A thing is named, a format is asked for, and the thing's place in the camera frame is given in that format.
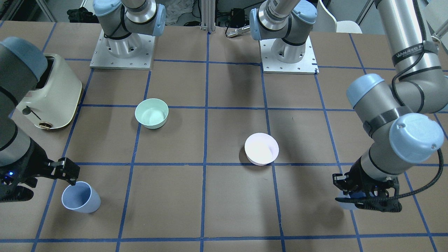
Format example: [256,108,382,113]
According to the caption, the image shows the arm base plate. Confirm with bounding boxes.
[90,31,156,70]
[259,37,320,75]

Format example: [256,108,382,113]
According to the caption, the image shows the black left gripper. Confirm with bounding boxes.
[332,158,402,212]

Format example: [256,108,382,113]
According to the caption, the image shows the cream white toaster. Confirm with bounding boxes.
[16,53,83,130]

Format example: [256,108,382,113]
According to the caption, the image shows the mint green bowl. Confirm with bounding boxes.
[134,98,169,129]

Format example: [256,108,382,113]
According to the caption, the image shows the blue cup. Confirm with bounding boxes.
[61,181,101,213]
[337,191,358,210]

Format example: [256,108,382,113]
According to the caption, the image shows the pink white bowl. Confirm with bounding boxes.
[244,133,279,166]

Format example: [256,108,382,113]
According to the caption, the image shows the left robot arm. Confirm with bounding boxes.
[332,0,447,212]

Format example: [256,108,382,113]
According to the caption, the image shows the white chair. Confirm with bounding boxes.
[313,0,363,34]

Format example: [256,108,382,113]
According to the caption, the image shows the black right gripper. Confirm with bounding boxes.
[0,139,80,203]

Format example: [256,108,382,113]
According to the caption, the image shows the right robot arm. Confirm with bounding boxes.
[1,36,80,203]

